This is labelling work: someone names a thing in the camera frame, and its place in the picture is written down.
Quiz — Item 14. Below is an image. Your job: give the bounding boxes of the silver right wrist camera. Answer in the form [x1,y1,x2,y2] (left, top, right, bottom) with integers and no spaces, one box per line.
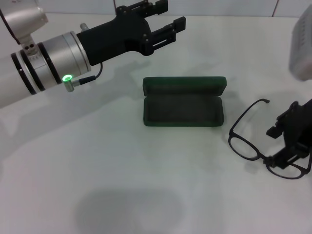
[289,9,312,82]

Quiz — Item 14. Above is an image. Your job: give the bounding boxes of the green glasses case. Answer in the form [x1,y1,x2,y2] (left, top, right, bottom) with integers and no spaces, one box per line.
[142,76,227,128]

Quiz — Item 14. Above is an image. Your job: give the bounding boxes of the left cable with silver connector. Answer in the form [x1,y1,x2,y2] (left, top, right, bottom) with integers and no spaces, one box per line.
[62,62,103,93]

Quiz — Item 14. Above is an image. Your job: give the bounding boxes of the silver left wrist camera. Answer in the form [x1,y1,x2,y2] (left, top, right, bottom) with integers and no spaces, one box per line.
[0,0,47,46]

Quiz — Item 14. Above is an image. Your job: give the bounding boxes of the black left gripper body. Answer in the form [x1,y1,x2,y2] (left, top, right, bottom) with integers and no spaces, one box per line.
[77,4,156,66]

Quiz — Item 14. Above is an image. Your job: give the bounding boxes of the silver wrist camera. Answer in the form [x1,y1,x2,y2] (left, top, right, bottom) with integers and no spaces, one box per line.
[0,0,47,46]
[289,9,312,82]

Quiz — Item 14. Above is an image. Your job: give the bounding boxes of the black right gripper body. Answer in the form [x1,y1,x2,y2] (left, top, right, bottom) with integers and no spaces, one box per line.
[282,97,312,161]

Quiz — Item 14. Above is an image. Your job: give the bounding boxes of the silver left camera bracket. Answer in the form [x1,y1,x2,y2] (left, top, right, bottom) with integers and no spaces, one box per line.
[19,34,42,56]

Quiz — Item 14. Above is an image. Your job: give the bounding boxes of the black glasses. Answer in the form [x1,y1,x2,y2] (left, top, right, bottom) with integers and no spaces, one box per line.
[228,98,312,180]

